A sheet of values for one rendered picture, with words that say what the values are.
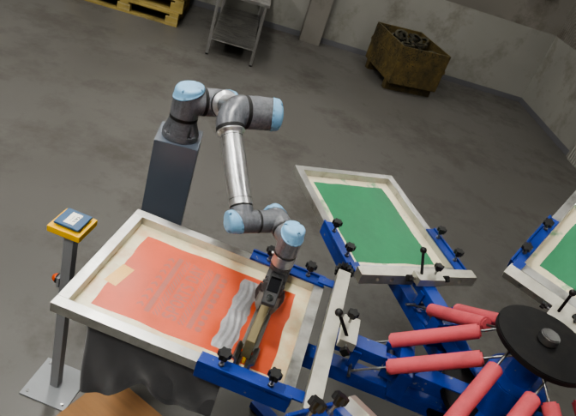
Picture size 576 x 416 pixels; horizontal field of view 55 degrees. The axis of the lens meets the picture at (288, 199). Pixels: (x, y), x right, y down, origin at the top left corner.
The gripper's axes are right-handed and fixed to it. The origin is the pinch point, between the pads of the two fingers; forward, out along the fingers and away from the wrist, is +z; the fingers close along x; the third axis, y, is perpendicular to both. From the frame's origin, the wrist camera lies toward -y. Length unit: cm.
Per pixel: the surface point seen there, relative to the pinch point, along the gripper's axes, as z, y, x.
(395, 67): 67, 587, -36
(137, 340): 3.1, -29.2, 31.8
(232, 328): 4.6, -8.6, 7.4
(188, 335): 5.3, -17.9, 19.5
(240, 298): 4.9, 6.9, 9.6
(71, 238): 7, 6, 75
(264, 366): 5.3, -17.9, -6.8
